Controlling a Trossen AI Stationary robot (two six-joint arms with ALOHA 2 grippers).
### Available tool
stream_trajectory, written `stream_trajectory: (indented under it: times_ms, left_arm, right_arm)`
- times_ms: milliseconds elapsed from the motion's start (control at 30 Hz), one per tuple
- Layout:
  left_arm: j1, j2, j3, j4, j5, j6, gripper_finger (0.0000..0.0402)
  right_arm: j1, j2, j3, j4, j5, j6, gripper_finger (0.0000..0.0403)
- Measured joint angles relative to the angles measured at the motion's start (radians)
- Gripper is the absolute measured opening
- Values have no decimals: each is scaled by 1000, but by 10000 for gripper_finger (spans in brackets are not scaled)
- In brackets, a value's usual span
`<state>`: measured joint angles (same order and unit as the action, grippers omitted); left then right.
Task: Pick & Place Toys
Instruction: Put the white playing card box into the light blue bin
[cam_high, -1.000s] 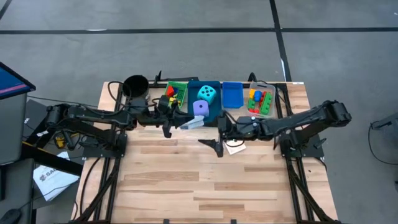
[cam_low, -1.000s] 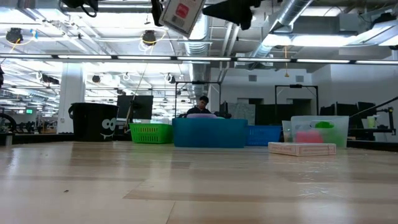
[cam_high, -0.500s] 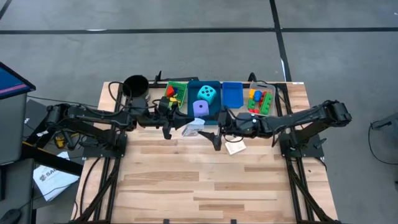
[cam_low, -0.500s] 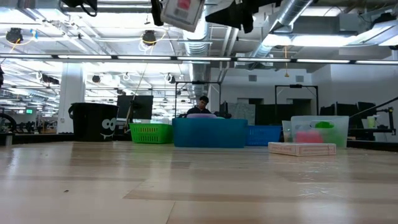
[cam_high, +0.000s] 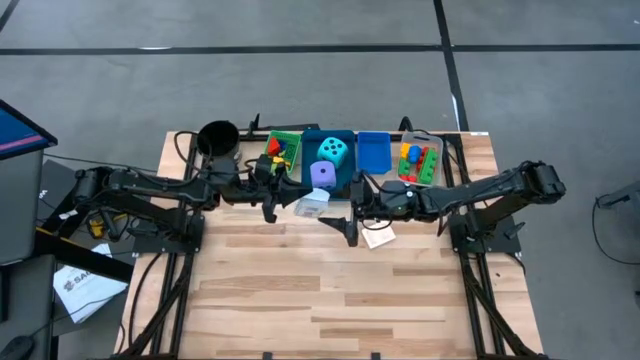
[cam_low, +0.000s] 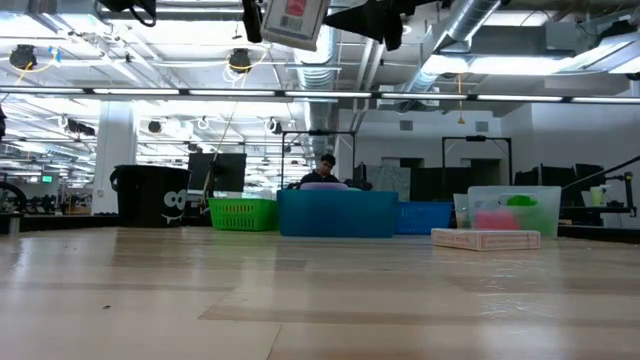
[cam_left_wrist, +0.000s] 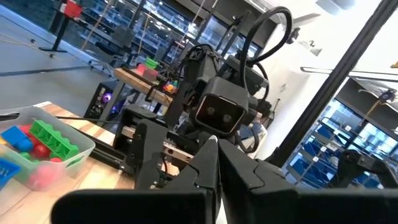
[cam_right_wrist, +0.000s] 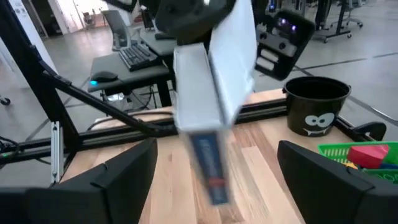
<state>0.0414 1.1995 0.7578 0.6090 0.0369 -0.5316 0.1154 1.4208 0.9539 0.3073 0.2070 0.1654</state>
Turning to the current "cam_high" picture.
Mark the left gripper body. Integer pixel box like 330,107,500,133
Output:
218,158,284,206

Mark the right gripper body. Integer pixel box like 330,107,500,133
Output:
348,170,429,222

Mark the white blue playing card box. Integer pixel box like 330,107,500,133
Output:
292,187,332,219

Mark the purple foam die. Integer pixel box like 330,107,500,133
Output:
309,160,338,192

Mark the turquoise foam die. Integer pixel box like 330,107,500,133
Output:
316,136,350,170

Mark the long green four-stud block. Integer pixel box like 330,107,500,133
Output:
418,149,440,185

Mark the large teal plastic tray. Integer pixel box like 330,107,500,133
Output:
300,129,358,202

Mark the small blue plastic bin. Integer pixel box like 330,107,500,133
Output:
356,131,393,176

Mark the green mesh basket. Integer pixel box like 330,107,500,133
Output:
263,130,303,176

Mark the black round cup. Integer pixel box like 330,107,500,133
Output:
196,119,242,162

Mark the clear plastic container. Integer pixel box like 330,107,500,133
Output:
397,129,445,190

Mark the yellow black tool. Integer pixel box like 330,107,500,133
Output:
87,217,109,240

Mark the black desk beam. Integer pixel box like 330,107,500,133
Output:
33,227,135,284

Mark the white printed paper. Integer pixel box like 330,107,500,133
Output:
53,243,129,325

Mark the black equipment case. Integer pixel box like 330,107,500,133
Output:
38,159,106,239

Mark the grey chair leg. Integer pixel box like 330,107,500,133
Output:
594,180,640,210

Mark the grey monitor blue screen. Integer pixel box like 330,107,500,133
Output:
0,98,59,266

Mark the dark side desk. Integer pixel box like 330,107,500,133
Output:
0,252,60,360

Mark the black computer mouse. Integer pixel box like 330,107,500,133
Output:
0,335,35,360

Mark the black camera bracket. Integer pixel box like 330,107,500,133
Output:
246,113,321,139

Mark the black aluminium table frame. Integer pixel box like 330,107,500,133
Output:
112,130,551,360

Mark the black floor cable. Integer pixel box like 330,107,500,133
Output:
591,197,640,266

